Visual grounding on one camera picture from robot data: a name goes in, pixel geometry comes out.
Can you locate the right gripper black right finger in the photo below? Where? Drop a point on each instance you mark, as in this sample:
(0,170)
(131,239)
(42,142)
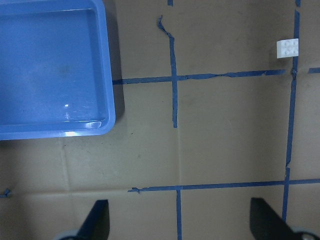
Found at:
(265,223)

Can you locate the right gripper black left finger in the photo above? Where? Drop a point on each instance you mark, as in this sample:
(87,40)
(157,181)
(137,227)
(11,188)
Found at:
(97,224)

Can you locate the white toy building block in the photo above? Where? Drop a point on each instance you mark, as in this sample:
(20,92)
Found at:
(287,48)

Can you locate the blue plastic tray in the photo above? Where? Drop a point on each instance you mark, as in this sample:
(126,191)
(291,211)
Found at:
(55,69)

